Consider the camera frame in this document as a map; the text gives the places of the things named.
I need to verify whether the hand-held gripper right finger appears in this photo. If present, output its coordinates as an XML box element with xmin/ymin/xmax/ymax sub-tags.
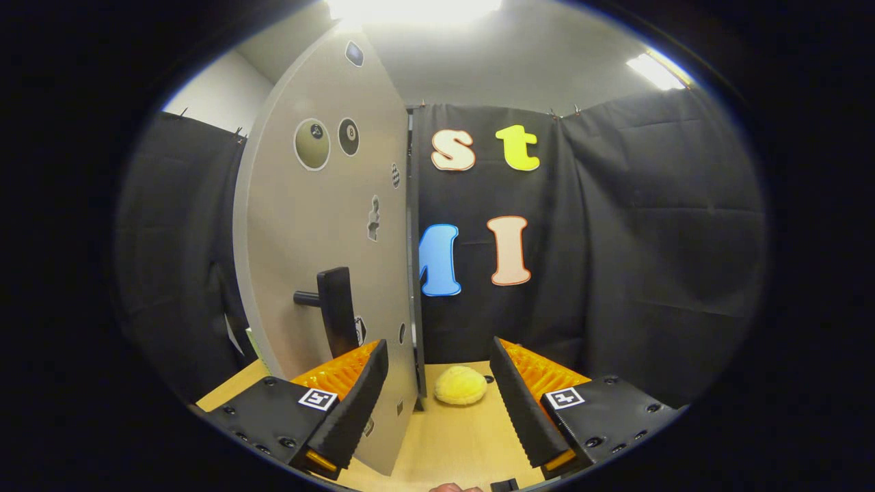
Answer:
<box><xmin>489</xmin><ymin>337</ymin><xmax>691</xmax><ymax>481</ymax></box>

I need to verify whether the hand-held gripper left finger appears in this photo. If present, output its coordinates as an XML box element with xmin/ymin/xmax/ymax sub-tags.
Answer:
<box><xmin>195</xmin><ymin>338</ymin><xmax>390</xmax><ymax>479</ymax></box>

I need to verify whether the black door handle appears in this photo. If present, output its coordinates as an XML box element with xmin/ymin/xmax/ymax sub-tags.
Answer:
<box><xmin>294</xmin><ymin>266</ymin><xmax>361</xmax><ymax>359</ymax></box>

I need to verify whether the grey shoe cabinet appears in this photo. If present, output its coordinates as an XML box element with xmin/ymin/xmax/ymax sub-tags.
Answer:
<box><xmin>407</xmin><ymin>106</ymin><xmax>429</xmax><ymax>411</ymax></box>

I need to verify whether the grey shoe cabinet door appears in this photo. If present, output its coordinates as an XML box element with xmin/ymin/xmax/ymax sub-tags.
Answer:
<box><xmin>232</xmin><ymin>27</ymin><xmax>419</xmax><ymax>477</ymax></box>

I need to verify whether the yellow plush toy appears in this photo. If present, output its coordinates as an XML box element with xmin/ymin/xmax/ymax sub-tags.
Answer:
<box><xmin>434</xmin><ymin>366</ymin><xmax>488</xmax><ymax>406</ymax></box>

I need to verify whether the white paper sheet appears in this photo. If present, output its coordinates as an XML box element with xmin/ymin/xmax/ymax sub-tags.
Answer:
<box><xmin>224</xmin><ymin>313</ymin><xmax>245</xmax><ymax>357</ymax></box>

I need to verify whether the black backdrop cloth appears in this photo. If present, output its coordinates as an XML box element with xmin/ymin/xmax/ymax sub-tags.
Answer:
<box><xmin>113</xmin><ymin>85</ymin><xmax>766</xmax><ymax>411</ymax></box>

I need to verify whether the narrow ceiling light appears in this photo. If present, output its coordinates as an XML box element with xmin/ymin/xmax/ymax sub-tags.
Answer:
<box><xmin>625</xmin><ymin>48</ymin><xmax>691</xmax><ymax>91</ymax></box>

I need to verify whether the large ceiling light panel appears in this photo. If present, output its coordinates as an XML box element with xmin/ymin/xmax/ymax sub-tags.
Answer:
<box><xmin>327</xmin><ymin>0</ymin><xmax>503</xmax><ymax>23</ymax></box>

